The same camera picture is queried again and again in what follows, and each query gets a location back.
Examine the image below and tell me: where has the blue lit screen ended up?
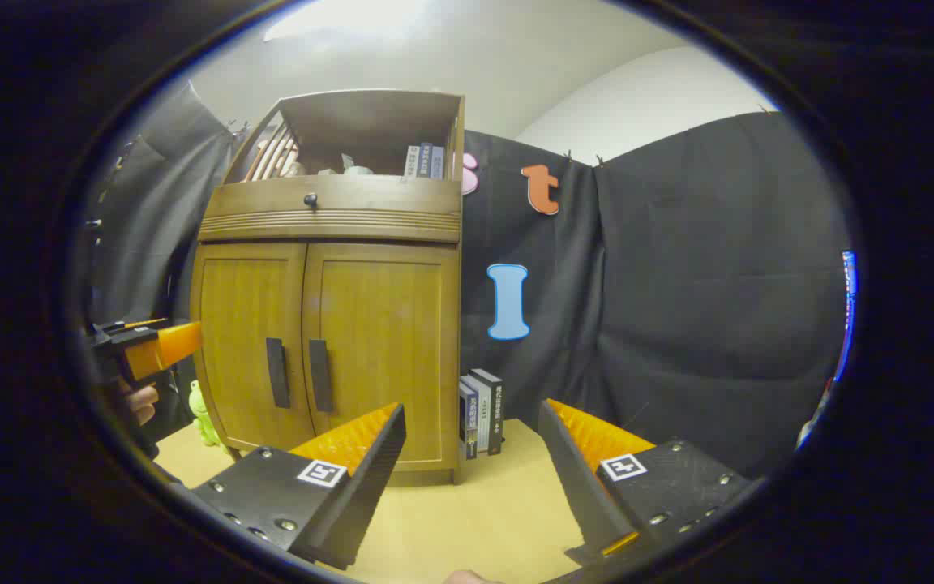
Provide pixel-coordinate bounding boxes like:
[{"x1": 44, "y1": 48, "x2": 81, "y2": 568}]
[{"x1": 838, "y1": 250, "x2": 859, "y2": 382}]

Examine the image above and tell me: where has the wooden double-door shoe cabinet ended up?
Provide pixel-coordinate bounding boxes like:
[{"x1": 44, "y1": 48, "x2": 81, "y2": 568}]
[{"x1": 189, "y1": 89, "x2": 466, "y2": 487}]

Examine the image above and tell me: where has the black cover book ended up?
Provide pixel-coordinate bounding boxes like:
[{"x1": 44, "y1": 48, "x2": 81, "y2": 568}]
[{"x1": 471, "y1": 369, "x2": 505, "y2": 456}]

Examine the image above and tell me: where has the green frog plush toy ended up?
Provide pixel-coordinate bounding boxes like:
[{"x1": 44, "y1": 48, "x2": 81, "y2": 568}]
[{"x1": 189, "y1": 380, "x2": 229, "y2": 451}]

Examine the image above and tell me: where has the navy standing book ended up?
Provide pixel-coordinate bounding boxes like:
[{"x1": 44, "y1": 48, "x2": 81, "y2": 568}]
[{"x1": 458, "y1": 381, "x2": 478, "y2": 461}]

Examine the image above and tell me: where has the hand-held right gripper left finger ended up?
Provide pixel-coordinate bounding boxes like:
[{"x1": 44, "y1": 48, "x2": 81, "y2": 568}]
[{"x1": 190, "y1": 403, "x2": 407, "y2": 570}]

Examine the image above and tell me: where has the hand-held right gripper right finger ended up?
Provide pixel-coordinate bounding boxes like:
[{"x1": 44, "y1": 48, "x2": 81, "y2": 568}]
[{"x1": 538, "y1": 399, "x2": 752, "y2": 567}]

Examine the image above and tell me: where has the wooden drawer with black knob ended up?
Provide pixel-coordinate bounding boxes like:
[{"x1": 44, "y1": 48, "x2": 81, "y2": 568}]
[{"x1": 198, "y1": 174, "x2": 463, "y2": 244}]

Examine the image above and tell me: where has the grey cover book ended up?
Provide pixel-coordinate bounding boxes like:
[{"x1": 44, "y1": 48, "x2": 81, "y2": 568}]
[{"x1": 462, "y1": 375, "x2": 491, "y2": 455}]

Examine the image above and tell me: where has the black backdrop cloth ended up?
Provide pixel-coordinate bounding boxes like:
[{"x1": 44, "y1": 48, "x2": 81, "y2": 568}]
[{"x1": 90, "y1": 81, "x2": 849, "y2": 479}]

